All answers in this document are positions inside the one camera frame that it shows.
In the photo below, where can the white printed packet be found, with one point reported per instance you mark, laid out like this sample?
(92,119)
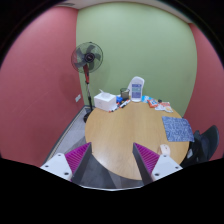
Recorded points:
(164,106)

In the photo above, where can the white tissue box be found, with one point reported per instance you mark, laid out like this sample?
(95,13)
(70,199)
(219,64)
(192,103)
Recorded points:
(105,101)

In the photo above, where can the red black marker pen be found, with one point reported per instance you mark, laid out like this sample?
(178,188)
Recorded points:
(114,109)

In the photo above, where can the black office chair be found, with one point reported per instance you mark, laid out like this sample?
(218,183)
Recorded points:
(202,148)

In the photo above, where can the white wall socket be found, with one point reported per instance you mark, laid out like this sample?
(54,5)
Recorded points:
(78,98)

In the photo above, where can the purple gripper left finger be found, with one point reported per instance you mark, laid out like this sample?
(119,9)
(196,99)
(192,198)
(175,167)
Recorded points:
(70,166)

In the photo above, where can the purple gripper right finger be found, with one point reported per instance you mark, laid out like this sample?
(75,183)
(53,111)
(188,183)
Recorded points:
(153,166)

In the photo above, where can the light blue packet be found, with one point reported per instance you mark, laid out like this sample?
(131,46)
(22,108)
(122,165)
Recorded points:
(145,99)

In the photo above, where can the orange snack packet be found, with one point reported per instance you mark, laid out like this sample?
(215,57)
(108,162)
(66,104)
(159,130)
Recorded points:
(153,103)

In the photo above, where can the dark mesh pen cup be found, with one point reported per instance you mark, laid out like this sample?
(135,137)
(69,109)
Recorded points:
(124,93)

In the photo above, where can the white bag with blue label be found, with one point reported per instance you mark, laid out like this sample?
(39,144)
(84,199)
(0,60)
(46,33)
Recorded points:
(136,87)

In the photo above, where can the blue small box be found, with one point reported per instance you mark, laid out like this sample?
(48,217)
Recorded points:
(119,99)

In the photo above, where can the white computer mouse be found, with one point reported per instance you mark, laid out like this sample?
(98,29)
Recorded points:
(165,149)

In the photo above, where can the blue patterned mouse pad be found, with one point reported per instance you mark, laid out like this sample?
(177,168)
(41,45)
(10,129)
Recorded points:
(177,129)

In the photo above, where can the black standing fan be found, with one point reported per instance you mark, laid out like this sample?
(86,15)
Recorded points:
(87,58)

